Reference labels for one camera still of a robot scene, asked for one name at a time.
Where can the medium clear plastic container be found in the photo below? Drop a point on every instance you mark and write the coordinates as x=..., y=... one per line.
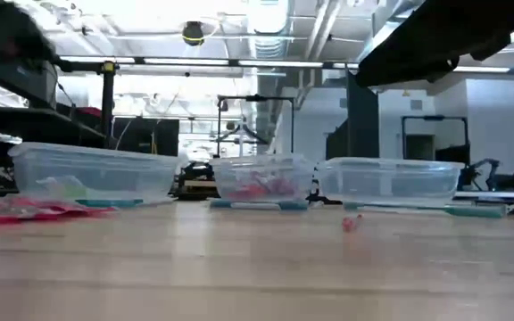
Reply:
x=391, y=183

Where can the black flat monitor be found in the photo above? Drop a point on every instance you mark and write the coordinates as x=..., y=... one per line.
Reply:
x=145, y=138

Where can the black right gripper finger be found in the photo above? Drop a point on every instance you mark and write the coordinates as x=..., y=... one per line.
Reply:
x=408, y=62

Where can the pale orange candy pack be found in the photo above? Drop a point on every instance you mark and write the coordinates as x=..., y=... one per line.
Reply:
x=25, y=203

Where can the black background robot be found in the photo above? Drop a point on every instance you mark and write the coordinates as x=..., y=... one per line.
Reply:
x=315, y=196
x=194, y=171

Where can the small pink candy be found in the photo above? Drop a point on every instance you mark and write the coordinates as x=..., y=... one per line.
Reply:
x=350, y=224

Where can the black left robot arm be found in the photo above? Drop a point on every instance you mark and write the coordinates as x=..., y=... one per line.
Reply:
x=11, y=31

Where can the black desk shelf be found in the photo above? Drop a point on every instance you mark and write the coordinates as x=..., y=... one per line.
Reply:
x=38, y=127

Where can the large clear plastic container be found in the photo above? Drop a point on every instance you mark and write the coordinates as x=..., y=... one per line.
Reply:
x=118, y=174

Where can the small red object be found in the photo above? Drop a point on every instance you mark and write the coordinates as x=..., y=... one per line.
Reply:
x=89, y=112

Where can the long ceiling light strip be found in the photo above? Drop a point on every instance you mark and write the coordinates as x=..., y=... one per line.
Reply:
x=279, y=64

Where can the black tubular stand frame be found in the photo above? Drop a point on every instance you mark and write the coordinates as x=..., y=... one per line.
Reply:
x=257, y=98

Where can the black background robot arm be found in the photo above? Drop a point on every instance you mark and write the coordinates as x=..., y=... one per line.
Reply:
x=504, y=183

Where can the black ceiling dome fixture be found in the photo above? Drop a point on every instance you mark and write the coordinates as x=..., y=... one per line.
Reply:
x=193, y=33

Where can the medium teal-rimmed plastic lid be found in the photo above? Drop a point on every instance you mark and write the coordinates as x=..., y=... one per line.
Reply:
x=475, y=211

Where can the dark partition pillar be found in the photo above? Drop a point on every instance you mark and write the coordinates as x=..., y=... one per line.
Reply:
x=359, y=125

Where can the small clear plastic container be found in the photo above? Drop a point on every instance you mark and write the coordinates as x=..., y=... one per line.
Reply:
x=239, y=167

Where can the grey monitor back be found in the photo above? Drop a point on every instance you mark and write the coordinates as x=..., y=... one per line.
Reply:
x=25, y=84

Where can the clear container with blue rim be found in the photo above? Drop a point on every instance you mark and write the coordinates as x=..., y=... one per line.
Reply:
x=292, y=205

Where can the black pole with yellow cap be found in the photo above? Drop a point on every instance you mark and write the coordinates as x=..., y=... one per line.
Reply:
x=107, y=111

